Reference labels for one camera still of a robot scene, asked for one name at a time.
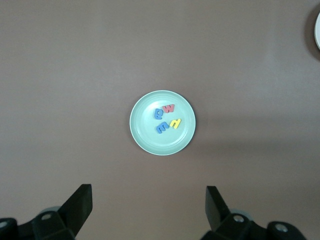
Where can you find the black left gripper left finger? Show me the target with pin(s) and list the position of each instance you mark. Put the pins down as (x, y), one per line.
(77, 207)

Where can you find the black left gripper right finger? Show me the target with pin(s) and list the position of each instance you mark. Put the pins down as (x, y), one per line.
(217, 212)

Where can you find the yellow foam small h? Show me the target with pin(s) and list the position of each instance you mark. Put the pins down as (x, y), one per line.
(175, 123)

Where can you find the blue foam letter m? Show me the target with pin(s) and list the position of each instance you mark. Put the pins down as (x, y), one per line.
(162, 128)

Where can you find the red foam letter m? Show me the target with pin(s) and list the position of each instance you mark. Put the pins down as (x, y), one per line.
(169, 108)

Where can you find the blue foam letter a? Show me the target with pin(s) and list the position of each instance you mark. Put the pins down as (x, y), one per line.
(158, 113)

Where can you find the green plate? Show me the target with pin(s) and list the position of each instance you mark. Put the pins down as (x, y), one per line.
(150, 140)

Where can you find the beige plate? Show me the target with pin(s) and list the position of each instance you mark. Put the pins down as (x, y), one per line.
(317, 30)

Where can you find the brown table cover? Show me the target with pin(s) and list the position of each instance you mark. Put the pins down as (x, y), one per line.
(75, 100)

